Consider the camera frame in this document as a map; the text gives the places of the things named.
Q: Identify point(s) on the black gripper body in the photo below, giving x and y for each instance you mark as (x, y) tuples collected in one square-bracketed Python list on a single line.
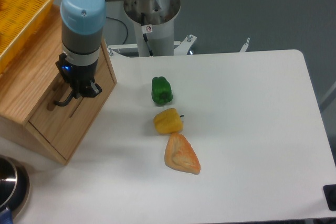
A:
[(83, 73)]

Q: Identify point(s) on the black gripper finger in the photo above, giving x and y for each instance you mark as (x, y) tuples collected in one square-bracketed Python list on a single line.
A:
[(68, 73), (89, 89)]

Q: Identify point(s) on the wooden top drawer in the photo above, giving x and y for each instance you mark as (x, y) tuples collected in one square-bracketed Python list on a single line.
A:
[(58, 131)]

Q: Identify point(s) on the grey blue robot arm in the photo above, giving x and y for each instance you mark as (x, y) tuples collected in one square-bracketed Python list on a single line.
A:
[(81, 33)]

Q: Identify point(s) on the wooden drawer cabinet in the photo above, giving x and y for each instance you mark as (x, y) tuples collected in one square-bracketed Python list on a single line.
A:
[(26, 80)]

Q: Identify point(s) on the green toy bell pepper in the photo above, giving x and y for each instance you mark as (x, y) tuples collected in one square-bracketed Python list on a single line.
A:
[(161, 90)]

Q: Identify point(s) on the yellow toy bell pepper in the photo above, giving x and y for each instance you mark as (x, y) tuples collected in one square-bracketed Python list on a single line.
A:
[(168, 121)]

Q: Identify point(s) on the yellow plastic basket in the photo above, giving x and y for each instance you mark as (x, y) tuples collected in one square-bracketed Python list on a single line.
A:
[(19, 20)]

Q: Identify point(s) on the toy pastry turnover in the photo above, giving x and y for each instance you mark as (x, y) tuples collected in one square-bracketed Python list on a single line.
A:
[(179, 155)]

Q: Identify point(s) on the steel pot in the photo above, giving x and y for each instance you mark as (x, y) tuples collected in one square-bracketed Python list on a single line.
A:
[(15, 186)]

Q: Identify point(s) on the blue object at corner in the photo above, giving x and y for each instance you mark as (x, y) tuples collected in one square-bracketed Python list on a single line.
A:
[(6, 216)]

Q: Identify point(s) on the black table edge clamp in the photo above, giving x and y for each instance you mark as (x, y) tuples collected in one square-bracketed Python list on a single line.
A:
[(329, 192)]

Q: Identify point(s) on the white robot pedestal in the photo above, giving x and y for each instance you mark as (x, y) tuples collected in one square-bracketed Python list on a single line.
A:
[(153, 23)]

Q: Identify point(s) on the white bracket behind table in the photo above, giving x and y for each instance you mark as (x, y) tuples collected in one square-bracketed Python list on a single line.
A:
[(245, 45)]

